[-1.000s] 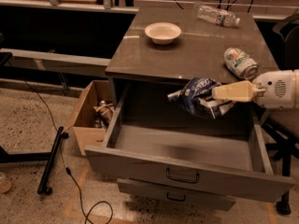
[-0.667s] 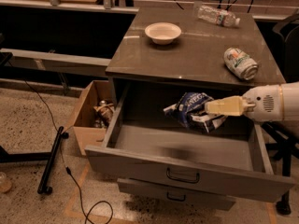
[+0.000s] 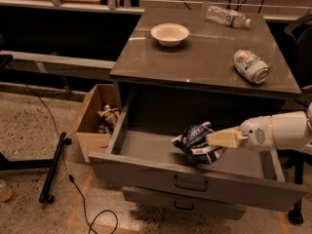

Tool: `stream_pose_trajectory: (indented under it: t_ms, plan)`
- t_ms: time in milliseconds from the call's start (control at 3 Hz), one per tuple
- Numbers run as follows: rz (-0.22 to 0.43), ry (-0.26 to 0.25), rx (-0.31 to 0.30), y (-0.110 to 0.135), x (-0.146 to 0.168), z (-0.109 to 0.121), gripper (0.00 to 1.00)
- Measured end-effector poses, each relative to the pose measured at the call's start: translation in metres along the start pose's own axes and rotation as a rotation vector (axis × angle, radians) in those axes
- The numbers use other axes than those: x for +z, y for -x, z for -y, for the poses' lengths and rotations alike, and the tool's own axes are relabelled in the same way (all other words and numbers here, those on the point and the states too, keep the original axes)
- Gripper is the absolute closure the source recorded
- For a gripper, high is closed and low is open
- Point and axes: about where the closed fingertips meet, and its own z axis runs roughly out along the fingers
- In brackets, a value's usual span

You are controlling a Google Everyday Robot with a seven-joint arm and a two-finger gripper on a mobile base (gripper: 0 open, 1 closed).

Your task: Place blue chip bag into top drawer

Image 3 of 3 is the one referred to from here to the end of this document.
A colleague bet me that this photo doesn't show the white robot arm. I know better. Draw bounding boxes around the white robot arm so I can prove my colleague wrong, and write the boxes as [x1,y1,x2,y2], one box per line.
[206,107,312,154]

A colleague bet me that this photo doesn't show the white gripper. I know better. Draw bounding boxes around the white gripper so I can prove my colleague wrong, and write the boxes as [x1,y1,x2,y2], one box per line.
[206,111,309,152]

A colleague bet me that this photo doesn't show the white bowl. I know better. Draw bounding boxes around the white bowl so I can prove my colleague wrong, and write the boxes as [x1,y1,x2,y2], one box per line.
[151,23,189,47]

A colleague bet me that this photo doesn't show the black cable on floor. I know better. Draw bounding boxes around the black cable on floor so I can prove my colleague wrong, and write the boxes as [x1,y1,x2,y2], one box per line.
[6,61,119,234]

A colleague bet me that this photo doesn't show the blue chip bag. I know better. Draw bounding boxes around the blue chip bag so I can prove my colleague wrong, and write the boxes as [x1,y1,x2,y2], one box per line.
[172,122,227,165]

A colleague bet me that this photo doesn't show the open grey top drawer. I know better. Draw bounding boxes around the open grey top drawer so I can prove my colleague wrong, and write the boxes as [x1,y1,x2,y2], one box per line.
[88,87,310,213]

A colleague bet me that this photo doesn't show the clear plastic water bottle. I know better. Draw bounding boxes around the clear plastic water bottle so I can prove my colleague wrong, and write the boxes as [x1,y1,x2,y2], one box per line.
[206,5,251,28]

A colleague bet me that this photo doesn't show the grey drawer cabinet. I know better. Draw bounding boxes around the grey drawer cabinet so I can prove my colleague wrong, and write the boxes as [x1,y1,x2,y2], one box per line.
[110,9,300,106]

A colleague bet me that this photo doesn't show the black stand leg with wheels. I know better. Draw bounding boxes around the black stand leg with wheels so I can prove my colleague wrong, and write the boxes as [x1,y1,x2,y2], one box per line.
[39,132,71,204]

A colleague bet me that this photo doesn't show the cans in cardboard box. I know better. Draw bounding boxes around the cans in cardboard box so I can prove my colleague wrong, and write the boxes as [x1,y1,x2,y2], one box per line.
[97,104,119,134]

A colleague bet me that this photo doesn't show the grey bottom drawer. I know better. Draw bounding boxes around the grey bottom drawer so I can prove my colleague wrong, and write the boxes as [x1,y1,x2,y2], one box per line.
[122,186,246,220]

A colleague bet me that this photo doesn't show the cardboard box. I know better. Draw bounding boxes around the cardboard box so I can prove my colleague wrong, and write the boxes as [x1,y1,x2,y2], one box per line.
[66,84,116,163]

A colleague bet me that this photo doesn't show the crushed soda can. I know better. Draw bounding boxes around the crushed soda can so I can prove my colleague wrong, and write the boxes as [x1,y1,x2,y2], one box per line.
[233,50,270,84]

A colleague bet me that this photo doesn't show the grey metal rail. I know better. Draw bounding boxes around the grey metal rail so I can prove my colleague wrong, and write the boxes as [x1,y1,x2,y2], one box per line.
[1,51,115,81]

